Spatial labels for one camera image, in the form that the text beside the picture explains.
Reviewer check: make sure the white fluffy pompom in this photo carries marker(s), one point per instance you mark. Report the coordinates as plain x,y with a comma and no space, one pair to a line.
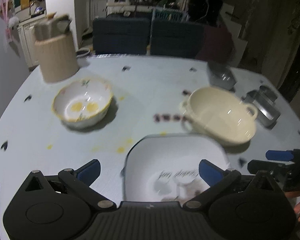
13,22

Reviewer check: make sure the steel rectangular container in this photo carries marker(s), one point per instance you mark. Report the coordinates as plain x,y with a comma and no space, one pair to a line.
261,93
267,112

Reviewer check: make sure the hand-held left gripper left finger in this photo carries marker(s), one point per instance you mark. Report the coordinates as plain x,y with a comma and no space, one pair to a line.
89,171

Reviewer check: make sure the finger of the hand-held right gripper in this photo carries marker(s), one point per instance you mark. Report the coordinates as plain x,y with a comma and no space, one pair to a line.
278,155
265,167

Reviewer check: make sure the dark blue chair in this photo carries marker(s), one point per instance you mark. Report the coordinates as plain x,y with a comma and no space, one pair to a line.
176,38
121,36

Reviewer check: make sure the dark jacket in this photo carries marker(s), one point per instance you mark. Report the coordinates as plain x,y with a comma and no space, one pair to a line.
206,0

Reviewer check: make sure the beige canister with lid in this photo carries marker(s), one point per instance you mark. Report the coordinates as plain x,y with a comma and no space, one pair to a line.
56,55

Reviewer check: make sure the white square plate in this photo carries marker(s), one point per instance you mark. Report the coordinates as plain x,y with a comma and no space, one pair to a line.
165,160

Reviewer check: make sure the steel heart-shaped bowl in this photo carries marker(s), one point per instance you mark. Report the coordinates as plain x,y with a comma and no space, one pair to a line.
221,76

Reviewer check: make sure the pink ribbon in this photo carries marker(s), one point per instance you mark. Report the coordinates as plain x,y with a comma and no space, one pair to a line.
5,10

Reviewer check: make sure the floral yellow-rimmed bowl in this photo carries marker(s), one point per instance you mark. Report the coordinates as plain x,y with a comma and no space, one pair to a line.
82,105

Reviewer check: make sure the white kitchen cabinet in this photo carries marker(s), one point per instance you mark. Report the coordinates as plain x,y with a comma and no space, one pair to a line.
28,42

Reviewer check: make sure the maroon chair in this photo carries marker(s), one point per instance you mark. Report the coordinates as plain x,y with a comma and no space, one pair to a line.
217,43

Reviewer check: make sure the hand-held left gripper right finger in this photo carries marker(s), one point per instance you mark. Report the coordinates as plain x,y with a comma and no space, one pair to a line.
210,173

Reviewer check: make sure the teal sign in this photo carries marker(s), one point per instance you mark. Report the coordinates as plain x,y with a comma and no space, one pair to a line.
167,15

